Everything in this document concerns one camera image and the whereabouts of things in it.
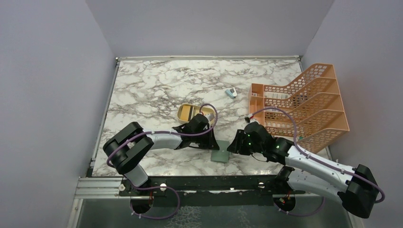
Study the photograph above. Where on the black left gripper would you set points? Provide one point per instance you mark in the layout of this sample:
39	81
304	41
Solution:
211	144

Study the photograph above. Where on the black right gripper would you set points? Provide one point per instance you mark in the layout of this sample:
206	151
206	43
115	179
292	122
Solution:
237	146

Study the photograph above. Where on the green card holder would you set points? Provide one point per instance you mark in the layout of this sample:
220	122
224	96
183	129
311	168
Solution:
221	155

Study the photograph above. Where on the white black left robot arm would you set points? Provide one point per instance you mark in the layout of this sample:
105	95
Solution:
128	147

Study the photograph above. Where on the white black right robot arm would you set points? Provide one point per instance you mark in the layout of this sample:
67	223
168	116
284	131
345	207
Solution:
354	188

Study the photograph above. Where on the beige oval tray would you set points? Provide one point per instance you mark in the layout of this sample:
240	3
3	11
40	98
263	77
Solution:
204	109

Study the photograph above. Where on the light blue small stapler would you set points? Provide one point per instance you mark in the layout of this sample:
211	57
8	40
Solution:
232	93

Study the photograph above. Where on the orange plastic file organizer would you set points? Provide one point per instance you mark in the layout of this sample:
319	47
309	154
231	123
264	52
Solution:
312	99

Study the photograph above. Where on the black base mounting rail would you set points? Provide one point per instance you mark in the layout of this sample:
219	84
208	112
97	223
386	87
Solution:
204	191

